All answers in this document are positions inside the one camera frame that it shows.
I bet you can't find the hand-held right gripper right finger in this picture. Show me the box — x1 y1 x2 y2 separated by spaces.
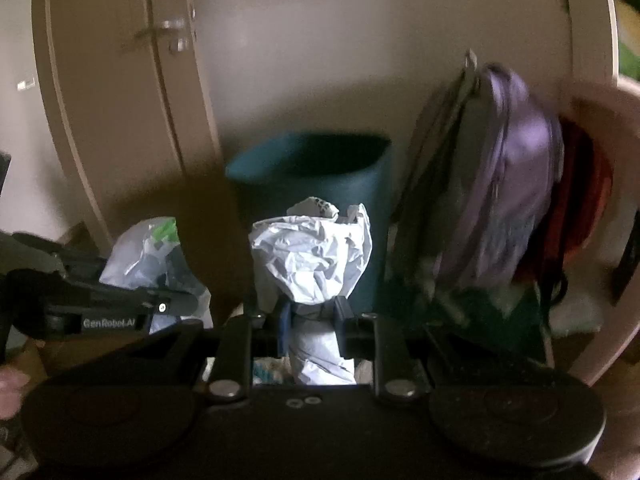
332 297 501 404

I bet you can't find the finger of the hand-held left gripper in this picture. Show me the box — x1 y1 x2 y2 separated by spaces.
70 280 201 319
50 246 112 282

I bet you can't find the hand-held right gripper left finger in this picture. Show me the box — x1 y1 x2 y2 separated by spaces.
131 302 294 404

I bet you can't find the white green printed plastic bag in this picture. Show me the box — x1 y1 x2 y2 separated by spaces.
99 216 216 330

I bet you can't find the white paper bag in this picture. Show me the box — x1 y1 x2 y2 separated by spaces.
248 197 374 386

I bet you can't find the teal trash bin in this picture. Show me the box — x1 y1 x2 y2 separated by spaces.
225 132 394 317

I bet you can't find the person's left hand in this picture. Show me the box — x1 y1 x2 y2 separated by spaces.
0 367 32 421

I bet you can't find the brown cardboard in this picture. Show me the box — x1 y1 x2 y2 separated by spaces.
55 220 108 261

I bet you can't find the teal white zigzag quilt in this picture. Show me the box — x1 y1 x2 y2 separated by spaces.
385 280 557 362

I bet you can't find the beige door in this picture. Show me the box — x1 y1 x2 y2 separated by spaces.
32 0 227 248

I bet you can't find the purple backpack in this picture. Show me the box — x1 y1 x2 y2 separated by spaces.
390 50 567 307

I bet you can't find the orange backpack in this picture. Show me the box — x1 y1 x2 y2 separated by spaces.
515 115 614 312

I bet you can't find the pink chair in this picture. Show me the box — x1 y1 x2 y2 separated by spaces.
560 80 640 387

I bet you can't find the green yellow plush toy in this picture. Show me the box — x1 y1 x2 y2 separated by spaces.
619 0 640 83

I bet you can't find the white bookshelf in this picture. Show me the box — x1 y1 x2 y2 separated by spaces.
560 0 620 87

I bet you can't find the metal door handle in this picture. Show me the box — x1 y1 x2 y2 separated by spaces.
122 17 189 54

